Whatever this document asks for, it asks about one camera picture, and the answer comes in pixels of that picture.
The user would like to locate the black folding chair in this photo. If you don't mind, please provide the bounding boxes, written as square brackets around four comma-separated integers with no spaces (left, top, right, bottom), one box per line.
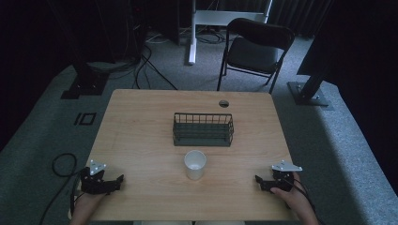
[216,17,297,96]

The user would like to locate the white desk frame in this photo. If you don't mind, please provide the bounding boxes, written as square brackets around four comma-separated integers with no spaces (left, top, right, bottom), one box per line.
[187,0,274,67]

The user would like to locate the person's right hand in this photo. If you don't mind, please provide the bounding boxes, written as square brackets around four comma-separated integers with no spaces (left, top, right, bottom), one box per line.
[269,172,312,217]

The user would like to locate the black floor cables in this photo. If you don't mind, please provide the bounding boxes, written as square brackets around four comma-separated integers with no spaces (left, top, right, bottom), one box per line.
[132,45,179,92]

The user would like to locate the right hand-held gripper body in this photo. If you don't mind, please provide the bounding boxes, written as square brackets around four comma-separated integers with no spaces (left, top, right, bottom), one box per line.
[266,159,303,192]

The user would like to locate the grey coiled floor cable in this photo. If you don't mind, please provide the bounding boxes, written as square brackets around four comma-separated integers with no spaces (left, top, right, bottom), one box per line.
[87,60,139,75]

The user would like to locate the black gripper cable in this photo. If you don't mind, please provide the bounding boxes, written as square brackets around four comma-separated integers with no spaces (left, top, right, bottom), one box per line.
[290,177,317,218]
[38,152,83,225]

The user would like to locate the dark curtain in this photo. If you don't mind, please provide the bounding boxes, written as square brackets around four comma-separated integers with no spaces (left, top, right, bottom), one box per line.
[269,0,333,36]

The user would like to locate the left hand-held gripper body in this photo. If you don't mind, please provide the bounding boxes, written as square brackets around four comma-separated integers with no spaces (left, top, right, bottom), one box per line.
[80,159,115,196]

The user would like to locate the white cup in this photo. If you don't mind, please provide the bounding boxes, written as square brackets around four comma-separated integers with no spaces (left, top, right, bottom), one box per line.
[183,149,207,181]

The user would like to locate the black metal stand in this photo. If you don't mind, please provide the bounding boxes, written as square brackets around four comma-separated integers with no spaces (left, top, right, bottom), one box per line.
[286,0,334,112]
[60,0,111,100]

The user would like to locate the person's left hand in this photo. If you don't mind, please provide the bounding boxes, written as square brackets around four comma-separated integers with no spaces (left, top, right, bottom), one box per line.
[74,190,108,218]

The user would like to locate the black wire basket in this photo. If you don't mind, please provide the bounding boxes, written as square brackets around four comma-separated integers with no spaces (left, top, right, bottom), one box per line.
[172,112,236,148]

